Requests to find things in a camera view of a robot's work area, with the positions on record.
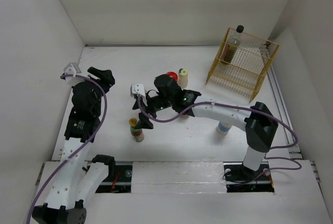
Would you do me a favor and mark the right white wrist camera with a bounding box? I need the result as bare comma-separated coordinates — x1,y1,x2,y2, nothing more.
130,84,146,98

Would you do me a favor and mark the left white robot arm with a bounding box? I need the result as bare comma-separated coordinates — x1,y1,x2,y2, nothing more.
26,63,116,223

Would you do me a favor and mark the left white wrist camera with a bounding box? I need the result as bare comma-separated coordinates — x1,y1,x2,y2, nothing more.
60,63,82,79

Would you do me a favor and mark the silver-lid blue-label shaker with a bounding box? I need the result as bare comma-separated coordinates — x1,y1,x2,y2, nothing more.
216,122,233,135

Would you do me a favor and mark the yellow-lid white shaker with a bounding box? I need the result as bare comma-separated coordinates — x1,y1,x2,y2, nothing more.
177,68,188,89

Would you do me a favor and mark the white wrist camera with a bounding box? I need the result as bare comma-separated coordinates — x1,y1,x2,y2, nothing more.
60,63,82,79
130,84,146,98

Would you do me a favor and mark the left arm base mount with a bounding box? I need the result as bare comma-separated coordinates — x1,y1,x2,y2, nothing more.
96,163,133,194

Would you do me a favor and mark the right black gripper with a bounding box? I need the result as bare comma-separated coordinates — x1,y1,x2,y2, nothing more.
133,92,174,129

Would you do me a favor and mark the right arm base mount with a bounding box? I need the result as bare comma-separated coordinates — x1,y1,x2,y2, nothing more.
222,163,275,193

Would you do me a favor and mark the white foam front board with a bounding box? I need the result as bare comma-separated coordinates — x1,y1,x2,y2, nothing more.
25,160,326,224

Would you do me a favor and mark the tall red-label sauce bottle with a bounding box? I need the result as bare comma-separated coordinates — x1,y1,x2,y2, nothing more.
221,25,244,65

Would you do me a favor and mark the red-lid sauce jar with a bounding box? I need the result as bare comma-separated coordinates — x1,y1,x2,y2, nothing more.
166,71,178,82

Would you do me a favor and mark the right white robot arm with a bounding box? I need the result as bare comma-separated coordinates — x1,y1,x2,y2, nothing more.
130,74,278,179

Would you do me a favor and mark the ketchup bottle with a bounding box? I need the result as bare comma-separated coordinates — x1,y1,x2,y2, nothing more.
129,118,144,142

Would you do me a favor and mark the yellow wire basket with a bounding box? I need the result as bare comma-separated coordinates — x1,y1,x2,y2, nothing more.
206,28,279,102

